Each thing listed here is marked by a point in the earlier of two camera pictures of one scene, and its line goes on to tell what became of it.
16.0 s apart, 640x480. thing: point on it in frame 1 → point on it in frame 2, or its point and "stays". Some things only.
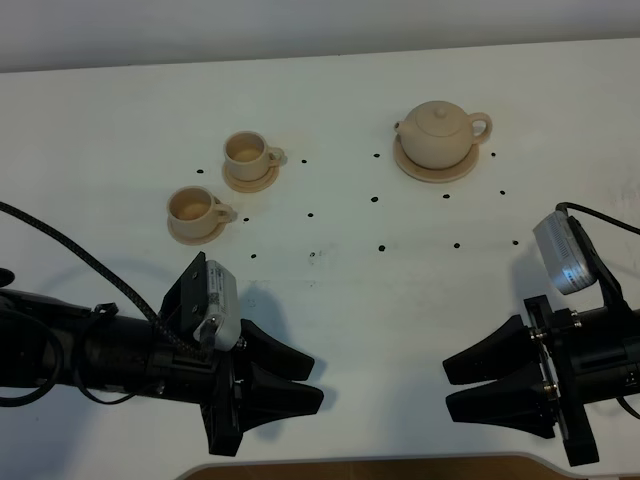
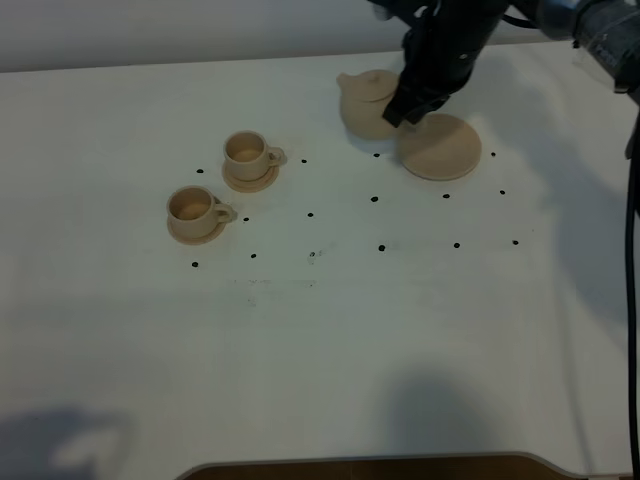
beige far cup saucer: x=251 y=186 stays
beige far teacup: x=249 y=158 stays
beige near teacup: x=194 y=212 stays
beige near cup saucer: x=195 y=241 stays
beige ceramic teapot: x=438 y=135 → x=365 y=96
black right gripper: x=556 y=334 → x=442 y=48
